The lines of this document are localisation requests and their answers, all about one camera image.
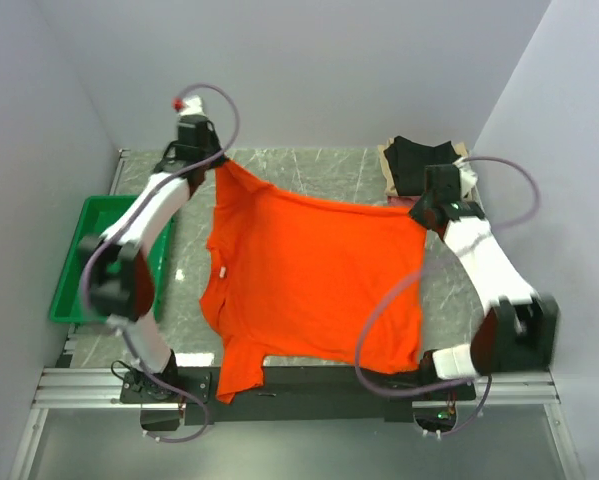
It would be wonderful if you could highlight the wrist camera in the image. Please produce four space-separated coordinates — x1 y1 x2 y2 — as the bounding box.
172 95 207 117
453 158 478 196

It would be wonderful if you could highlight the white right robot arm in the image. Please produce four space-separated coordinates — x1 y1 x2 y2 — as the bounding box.
410 164 560 399

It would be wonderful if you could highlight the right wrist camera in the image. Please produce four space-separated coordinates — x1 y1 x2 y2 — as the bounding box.
453 158 478 196

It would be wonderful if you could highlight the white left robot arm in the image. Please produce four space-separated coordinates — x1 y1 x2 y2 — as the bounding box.
78 113 226 402

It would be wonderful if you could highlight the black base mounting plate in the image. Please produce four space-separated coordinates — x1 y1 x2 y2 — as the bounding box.
119 366 476 431

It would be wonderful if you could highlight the orange t-shirt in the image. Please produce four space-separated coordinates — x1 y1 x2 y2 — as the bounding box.
200 161 426 403

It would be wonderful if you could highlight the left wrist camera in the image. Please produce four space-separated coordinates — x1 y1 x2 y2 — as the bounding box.
172 95 207 117

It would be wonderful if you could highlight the green plastic tray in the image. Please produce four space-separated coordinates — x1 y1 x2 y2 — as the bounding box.
48 195 175 325

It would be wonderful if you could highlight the aluminium frame rail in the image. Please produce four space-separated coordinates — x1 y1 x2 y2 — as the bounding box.
10 365 584 479

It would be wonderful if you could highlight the black folded t-shirt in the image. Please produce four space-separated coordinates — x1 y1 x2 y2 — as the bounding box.
383 136 459 197

